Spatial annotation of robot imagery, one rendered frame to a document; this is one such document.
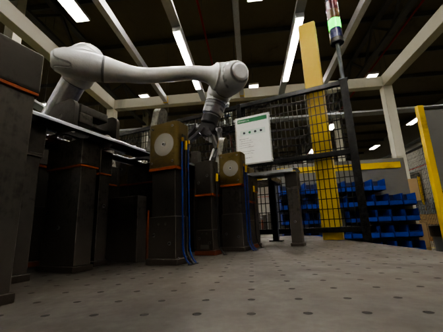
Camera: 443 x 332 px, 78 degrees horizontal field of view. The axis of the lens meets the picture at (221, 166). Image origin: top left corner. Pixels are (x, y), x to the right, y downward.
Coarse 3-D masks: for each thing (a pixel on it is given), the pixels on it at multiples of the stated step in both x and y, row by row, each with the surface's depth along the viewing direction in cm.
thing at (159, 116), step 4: (160, 108) 74; (156, 112) 73; (160, 112) 73; (164, 112) 74; (152, 116) 73; (156, 116) 72; (160, 116) 73; (164, 116) 74; (152, 120) 73; (156, 120) 72; (160, 120) 73; (164, 120) 74; (152, 124) 72; (156, 124) 72; (148, 136) 72; (148, 140) 72; (148, 144) 72; (148, 148) 72
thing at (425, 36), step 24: (0, 0) 309; (168, 0) 303; (24, 24) 342; (432, 24) 371; (48, 48) 382; (408, 48) 428; (384, 72) 504; (96, 96) 509; (168, 96) 555; (192, 96) 549; (264, 96) 534
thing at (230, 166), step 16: (224, 160) 100; (240, 160) 97; (224, 176) 98; (240, 176) 96; (224, 192) 98; (240, 192) 95; (224, 208) 97; (240, 208) 94; (224, 224) 95; (240, 224) 92; (224, 240) 94; (240, 240) 91
